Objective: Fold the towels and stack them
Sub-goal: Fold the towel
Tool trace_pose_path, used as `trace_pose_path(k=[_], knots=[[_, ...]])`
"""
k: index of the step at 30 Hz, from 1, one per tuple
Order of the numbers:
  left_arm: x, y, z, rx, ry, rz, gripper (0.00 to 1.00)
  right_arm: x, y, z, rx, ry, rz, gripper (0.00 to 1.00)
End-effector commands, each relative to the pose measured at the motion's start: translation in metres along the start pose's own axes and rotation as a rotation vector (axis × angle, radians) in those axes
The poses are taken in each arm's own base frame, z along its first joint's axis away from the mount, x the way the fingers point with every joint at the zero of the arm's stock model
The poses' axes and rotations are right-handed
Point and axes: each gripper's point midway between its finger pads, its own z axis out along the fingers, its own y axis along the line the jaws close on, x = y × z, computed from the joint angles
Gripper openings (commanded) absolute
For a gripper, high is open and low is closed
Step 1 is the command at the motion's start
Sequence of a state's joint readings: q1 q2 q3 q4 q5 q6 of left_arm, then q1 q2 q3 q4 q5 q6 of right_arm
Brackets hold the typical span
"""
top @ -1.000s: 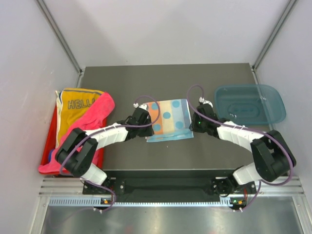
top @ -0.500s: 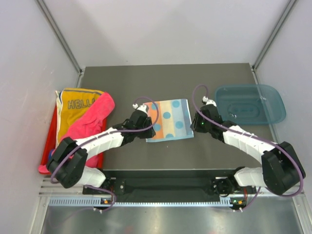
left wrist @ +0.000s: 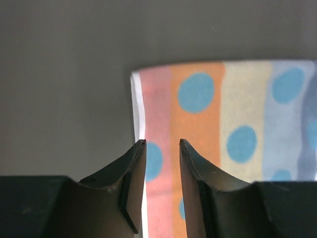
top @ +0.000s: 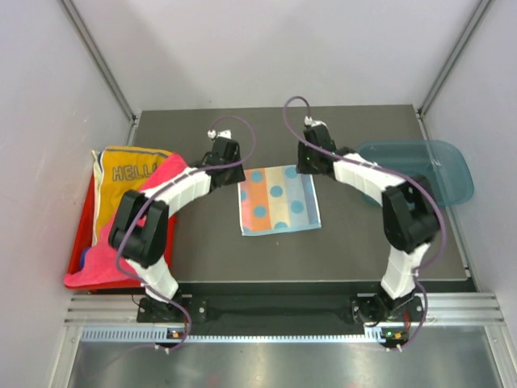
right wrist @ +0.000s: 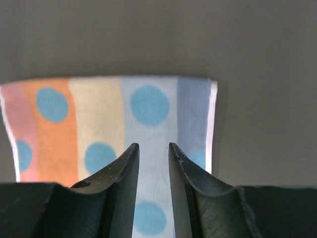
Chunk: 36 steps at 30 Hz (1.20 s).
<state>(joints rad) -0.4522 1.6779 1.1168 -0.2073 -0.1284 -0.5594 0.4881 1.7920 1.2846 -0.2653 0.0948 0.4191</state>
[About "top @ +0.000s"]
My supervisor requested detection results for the blue polka dot towel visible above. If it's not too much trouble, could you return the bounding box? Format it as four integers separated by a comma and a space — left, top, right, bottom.
238, 165, 322, 237

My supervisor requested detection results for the pink towel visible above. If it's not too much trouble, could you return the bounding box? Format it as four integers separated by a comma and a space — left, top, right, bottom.
63, 146, 187, 290

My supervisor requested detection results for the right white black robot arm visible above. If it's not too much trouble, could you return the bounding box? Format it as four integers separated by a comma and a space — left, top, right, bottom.
296, 117, 440, 320

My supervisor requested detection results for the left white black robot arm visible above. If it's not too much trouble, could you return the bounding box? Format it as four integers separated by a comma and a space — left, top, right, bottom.
108, 130, 246, 321

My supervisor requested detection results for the yellow hello towel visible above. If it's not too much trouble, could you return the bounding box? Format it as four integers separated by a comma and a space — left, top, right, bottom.
92, 146, 171, 246

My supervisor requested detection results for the translucent blue plastic container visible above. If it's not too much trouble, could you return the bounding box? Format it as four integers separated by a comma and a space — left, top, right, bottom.
357, 140, 474, 207

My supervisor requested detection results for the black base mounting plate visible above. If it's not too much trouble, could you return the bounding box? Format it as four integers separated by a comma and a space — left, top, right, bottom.
137, 294, 423, 324

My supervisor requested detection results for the red plastic bin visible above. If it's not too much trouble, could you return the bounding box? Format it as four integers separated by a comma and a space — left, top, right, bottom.
63, 170, 179, 290

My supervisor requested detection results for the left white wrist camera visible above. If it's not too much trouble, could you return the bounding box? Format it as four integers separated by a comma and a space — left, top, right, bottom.
207, 129, 232, 141

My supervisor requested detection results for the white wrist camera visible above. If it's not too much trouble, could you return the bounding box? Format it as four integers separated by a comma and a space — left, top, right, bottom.
304, 116, 327, 128
207, 129, 232, 141

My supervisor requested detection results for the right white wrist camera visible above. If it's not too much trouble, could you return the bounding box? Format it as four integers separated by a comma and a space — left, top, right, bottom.
304, 116, 327, 128

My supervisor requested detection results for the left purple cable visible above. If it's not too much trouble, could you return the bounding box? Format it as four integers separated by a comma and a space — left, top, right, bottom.
116, 116, 257, 353

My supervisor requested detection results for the purple cable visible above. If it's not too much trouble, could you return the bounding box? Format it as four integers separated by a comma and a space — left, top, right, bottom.
116, 116, 257, 353
282, 95, 448, 353

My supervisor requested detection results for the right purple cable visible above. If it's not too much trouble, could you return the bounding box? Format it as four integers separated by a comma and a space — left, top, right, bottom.
282, 95, 448, 353

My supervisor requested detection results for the left aluminium frame post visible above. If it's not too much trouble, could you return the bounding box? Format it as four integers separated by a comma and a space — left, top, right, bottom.
57, 0, 137, 124

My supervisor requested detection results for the aluminium frame post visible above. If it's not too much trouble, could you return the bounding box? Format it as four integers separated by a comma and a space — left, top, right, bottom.
57, 0, 137, 124
416, 0, 494, 120

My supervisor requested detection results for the aluminium extrusion rail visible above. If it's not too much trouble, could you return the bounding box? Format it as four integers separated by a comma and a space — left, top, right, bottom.
65, 293, 505, 326

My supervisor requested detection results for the grey slotted cable duct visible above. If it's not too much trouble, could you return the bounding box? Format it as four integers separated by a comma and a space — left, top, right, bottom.
80, 326, 409, 343

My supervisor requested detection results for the right aluminium frame post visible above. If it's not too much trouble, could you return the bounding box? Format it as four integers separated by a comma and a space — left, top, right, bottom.
416, 0, 494, 120

